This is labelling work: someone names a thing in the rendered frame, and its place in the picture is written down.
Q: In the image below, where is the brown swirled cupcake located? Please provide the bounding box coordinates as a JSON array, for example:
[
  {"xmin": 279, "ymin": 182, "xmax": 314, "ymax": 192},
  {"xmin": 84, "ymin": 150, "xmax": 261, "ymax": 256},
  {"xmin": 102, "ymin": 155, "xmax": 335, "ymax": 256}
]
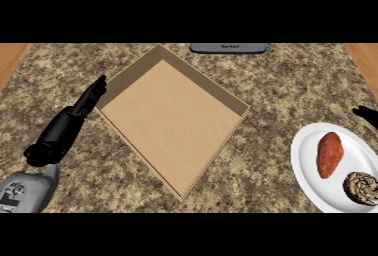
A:
[{"xmin": 342, "ymin": 171, "xmax": 378, "ymax": 207}]

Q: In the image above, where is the white round plate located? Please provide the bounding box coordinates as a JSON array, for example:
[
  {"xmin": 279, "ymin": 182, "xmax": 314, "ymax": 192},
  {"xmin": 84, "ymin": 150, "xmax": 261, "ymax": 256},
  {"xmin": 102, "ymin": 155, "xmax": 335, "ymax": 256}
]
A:
[{"xmin": 289, "ymin": 122, "xmax": 378, "ymax": 214}]

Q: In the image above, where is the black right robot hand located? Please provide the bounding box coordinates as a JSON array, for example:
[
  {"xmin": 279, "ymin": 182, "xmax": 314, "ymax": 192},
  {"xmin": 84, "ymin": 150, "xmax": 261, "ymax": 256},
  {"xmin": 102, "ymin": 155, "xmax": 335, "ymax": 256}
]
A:
[{"xmin": 351, "ymin": 105, "xmax": 378, "ymax": 130}]

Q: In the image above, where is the brown cardboard box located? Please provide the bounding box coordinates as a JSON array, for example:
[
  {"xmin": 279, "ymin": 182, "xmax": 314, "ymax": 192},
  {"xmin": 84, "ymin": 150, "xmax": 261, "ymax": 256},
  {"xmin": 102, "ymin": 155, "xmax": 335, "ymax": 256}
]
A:
[{"xmin": 94, "ymin": 43, "xmax": 251, "ymax": 203}]

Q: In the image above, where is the dark grey appliance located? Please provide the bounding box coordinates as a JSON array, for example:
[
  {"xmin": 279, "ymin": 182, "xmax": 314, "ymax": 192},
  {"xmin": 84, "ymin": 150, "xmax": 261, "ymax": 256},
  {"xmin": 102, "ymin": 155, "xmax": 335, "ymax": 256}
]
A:
[{"xmin": 189, "ymin": 42, "xmax": 270, "ymax": 55}]

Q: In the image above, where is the orange sweet potato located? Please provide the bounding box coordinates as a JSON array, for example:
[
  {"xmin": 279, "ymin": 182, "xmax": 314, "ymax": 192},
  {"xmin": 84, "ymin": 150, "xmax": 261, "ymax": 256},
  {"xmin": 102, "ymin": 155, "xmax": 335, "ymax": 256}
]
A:
[{"xmin": 316, "ymin": 131, "xmax": 345, "ymax": 180}]

